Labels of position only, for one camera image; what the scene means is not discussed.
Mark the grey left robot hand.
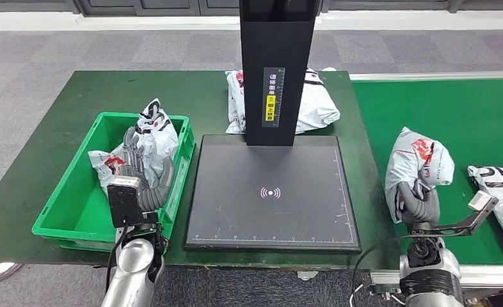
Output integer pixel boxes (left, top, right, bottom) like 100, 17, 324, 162
120, 126, 176, 212

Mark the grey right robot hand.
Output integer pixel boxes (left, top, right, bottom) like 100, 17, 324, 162
397, 178, 441, 225

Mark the green conveyor belt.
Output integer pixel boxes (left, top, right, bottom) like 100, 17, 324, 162
349, 72, 503, 289

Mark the black inbound scanning machine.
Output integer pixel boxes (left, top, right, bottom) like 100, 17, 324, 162
184, 0, 362, 254

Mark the green plastic crate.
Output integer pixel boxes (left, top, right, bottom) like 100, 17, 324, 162
31, 111, 196, 254

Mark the ruler label sticker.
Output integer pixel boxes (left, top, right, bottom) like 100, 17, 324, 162
261, 67, 286, 129

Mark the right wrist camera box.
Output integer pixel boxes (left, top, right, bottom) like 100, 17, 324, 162
410, 191, 499, 238

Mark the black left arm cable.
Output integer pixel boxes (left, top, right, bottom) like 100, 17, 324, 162
105, 220, 129, 293

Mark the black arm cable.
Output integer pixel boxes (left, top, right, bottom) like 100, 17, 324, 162
349, 237, 409, 307
105, 220, 129, 293

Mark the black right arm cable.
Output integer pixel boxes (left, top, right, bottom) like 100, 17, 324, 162
349, 237, 409, 307

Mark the white cable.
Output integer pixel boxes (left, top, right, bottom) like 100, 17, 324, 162
349, 283, 365, 307

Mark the dark grey wall panel frame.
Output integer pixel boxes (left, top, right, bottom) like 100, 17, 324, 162
0, 0, 503, 17

